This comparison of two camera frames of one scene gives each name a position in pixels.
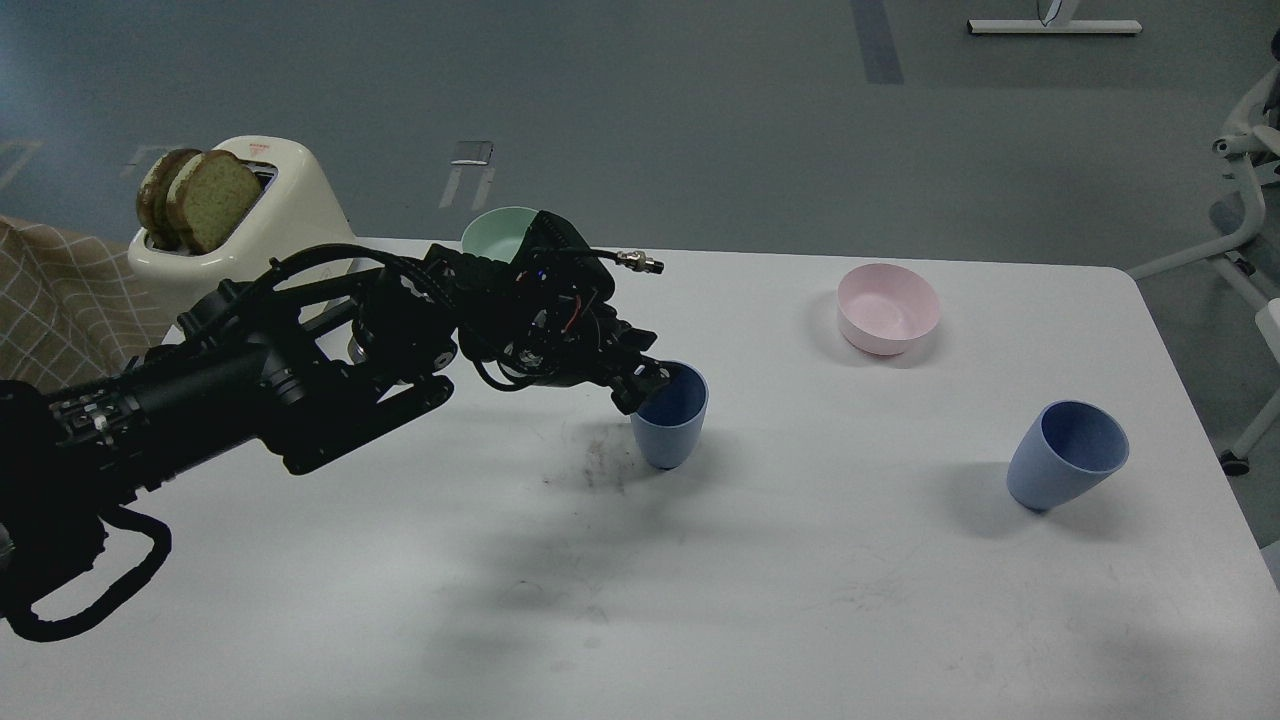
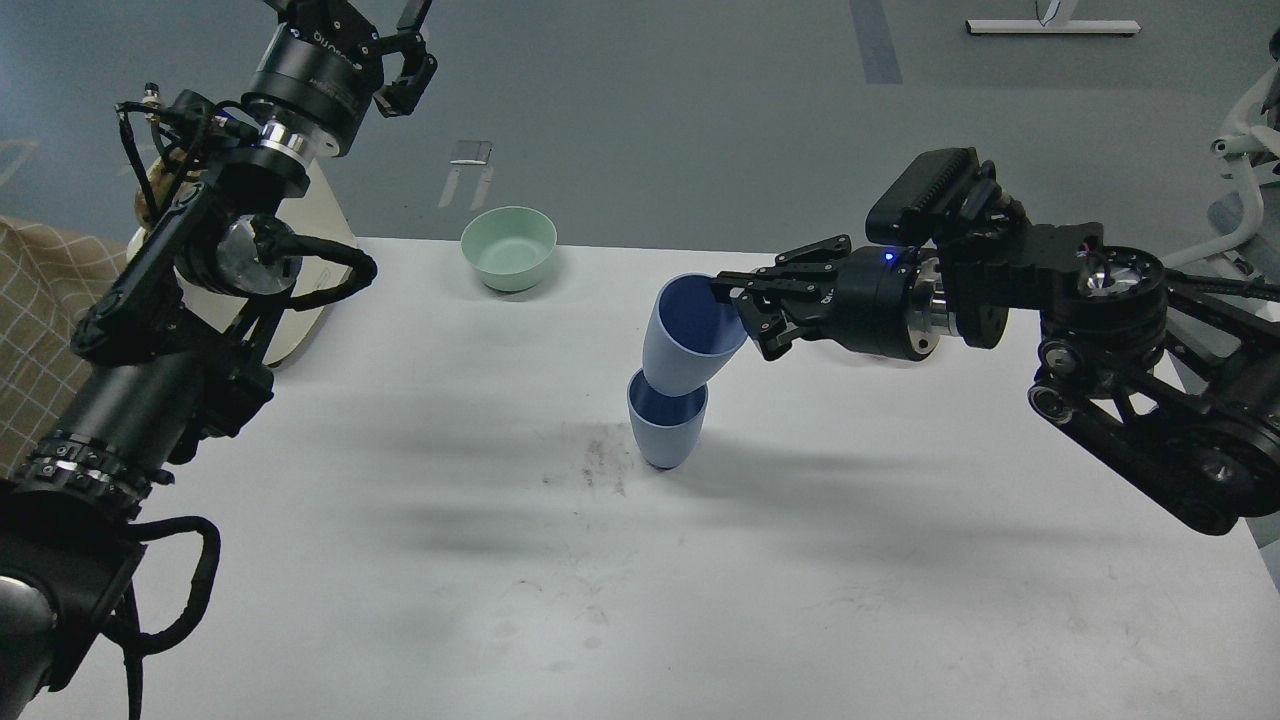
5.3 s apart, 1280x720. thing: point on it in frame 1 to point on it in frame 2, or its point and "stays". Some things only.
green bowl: [496, 234] stays
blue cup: [670, 425] stays
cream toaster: [297, 208] to [316, 213]
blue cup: [1067, 449] to [690, 335]
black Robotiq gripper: [542, 318] to [322, 69]
